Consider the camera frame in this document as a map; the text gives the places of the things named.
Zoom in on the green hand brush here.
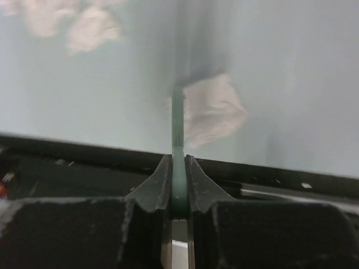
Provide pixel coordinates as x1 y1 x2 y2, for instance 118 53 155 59
171 87 188 220

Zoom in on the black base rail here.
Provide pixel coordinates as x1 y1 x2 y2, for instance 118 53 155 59
1 135 358 215

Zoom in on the paper scrap mid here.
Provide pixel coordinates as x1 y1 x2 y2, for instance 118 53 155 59
66 6 126 55

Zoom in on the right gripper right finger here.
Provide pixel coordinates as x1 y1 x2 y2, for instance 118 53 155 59
185 156 358 268

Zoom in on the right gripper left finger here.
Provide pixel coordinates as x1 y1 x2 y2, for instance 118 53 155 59
1 155 172 268

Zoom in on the paper scrap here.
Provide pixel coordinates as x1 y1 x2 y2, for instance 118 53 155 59
183 73 247 148
1 0 79 37

